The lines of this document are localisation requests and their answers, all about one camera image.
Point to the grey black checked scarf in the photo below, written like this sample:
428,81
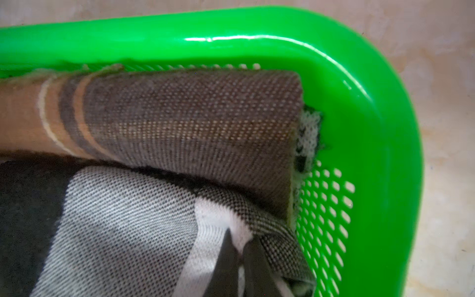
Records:
76,229

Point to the green plastic basket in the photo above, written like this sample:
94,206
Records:
360,202

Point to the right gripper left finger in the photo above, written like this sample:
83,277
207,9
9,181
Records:
224,280

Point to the brown plaid fringed scarf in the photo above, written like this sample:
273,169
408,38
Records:
236,127

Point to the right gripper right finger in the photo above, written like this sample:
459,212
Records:
258,276

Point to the black white smiley scarf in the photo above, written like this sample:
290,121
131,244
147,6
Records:
304,151

